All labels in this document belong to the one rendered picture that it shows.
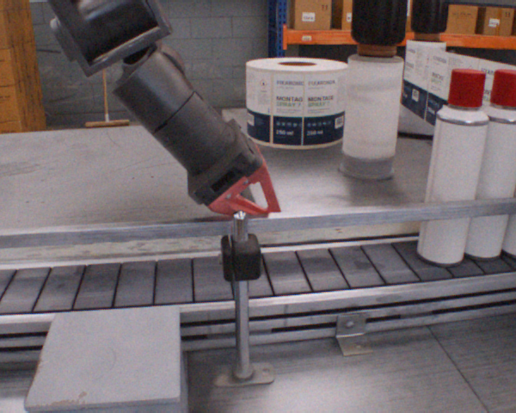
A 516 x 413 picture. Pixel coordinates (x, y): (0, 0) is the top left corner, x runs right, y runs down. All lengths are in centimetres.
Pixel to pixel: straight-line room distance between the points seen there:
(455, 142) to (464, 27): 425
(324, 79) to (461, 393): 60
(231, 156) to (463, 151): 23
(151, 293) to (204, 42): 442
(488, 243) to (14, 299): 50
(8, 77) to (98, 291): 320
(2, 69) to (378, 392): 341
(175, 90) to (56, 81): 467
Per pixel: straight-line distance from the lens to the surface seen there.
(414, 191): 73
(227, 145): 42
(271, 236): 51
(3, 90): 366
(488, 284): 54
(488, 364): 51
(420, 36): 112
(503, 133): 52
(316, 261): 52
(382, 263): 53
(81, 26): 40
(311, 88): 87
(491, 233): 55
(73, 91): 504
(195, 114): 41
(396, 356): 48
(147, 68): 40
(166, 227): 42
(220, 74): 486
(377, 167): 76
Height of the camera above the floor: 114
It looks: 24 degrees down
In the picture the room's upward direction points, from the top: straight up
